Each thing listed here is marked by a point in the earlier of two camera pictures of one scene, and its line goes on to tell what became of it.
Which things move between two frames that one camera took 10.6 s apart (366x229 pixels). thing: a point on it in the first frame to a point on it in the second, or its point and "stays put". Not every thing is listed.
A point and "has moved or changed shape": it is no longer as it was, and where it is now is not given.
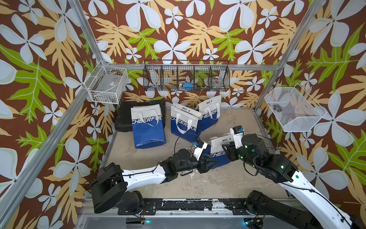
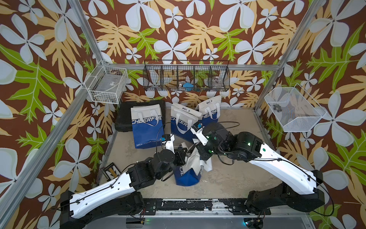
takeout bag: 148,126 stays put
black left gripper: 202,166 to 180,158
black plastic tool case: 123,121 stays put
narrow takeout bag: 184,123 stays put
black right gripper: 230,150 to 200,149
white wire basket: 106,84 stays put
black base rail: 238,207 stays put
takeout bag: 216,151 has moved or changed shape
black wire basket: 186,75 stays put
